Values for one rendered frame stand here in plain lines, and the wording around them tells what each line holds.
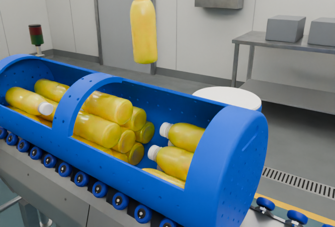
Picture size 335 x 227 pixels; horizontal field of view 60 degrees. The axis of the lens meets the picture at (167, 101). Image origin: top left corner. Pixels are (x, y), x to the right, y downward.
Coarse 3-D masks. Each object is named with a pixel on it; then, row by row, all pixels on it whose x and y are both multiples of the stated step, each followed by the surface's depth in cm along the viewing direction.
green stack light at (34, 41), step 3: (30, 36) 154; (33, 36) 153; (36, 36) 153; (39, 36) 154; (42, 36) 156; (33, 39) 153; (36, 39) 153; (39, 39) 154; (42, 39) 156; (33, 42) 154; (36, 42) 154; (39, 42) 155; (42, 42) 156
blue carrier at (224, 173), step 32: (0, 64) 96; (32, 64) 108; (64, 64) 97; (0, 96) 101; (64, 96) 75; (128, 96) 93; (160, 96) 83; (192, 96) 70; (32, 128) 80; (64, 128) 72; (224, 128) 53; (256, 128) 60; (64, 160) 80; (96, 160) 66; (192, 160) 52; (224, 160) 50; (256, 160) 65; (128, 192) 65; (160, 192) 57; (192, 192) 52; (224, 192) 51; (192, 224) 55; (224, 224) 56
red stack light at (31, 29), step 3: (30, 27) 151; (33, 27) 151; (36, 27) 152; (39, 27) 153; (30, 30) 152; (33, 30) 152; (36, 30) 152; (39, 30) 153; (30, 33) 152; (33, 33) 152; (36, 33) 152; (39, 33) 153
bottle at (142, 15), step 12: (144, 0) 75; (132, 12) 76; (144, 12) 75; (132, 24) 78; (144, 24) 76; (132, 36) 80; (144, 36) 78; (156, 36) 80; (144, 48) 79; (156, 48) 82; (144, 60) 80; (156, 60) 82
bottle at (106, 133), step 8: (80, 112) 80; (80, 120) 77; (88, 120) 76; (96, 120) 75; (104, 120) 75; (80, 128) 76; (88, 128) 75; (96, 128) 74; (104, 128) 72; (112, 128) 74; (120, 128) 76; (80, 136) 80; (88, 136) 75; (96, 136) 73; (104, 136) 72; (112, 136) 75; (120, 136) 77; (104, 144) 73; (112, 144) 75
